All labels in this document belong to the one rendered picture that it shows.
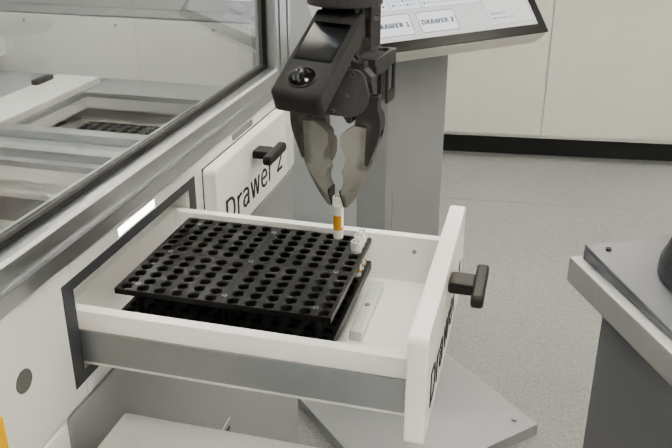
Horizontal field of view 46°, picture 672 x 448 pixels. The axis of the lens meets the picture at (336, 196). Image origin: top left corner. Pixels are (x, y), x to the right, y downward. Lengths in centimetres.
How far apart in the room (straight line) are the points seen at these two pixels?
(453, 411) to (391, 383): 134
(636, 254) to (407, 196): 72
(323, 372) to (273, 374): 5
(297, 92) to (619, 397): 74
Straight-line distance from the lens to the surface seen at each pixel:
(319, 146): 77
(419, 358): 67
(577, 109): 381
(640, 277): 113
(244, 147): 110
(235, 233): 90
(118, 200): 84
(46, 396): 78
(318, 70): 67
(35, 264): 73
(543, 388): 223
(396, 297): 90
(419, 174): 178
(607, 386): 124
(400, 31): 155
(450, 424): 201
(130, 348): 79
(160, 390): 100
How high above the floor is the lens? 128
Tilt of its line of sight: 23 degrees down
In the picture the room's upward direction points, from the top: straight up
